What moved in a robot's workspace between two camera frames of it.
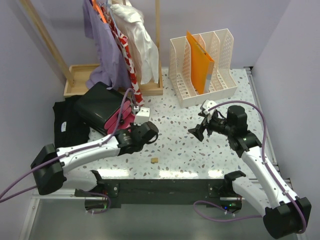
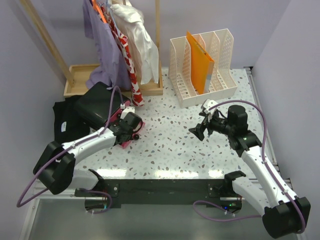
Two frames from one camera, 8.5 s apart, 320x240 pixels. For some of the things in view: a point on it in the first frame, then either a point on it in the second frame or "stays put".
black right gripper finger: (198, 131) stays put
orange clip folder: (202, 66) stays put
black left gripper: (132, 118) to (129, 130)
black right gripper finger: (205, 120) stays put
